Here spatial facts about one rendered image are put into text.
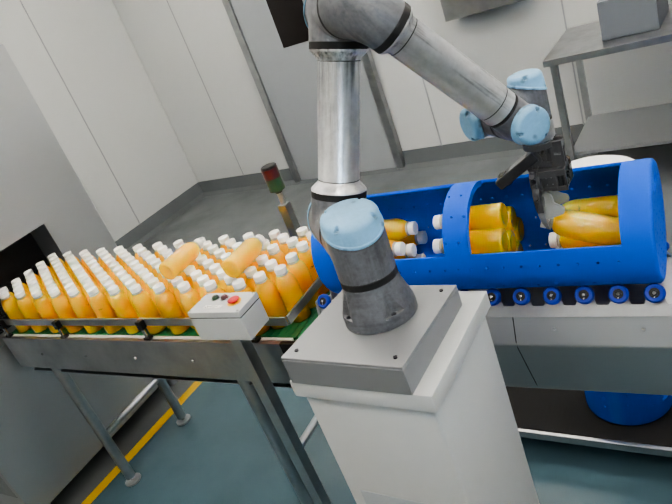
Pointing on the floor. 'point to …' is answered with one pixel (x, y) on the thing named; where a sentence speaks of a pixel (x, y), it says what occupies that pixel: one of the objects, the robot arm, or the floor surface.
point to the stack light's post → (289, 218)
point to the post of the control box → (280, 420)
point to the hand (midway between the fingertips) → (546, 219)
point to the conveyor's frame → (127, 349)
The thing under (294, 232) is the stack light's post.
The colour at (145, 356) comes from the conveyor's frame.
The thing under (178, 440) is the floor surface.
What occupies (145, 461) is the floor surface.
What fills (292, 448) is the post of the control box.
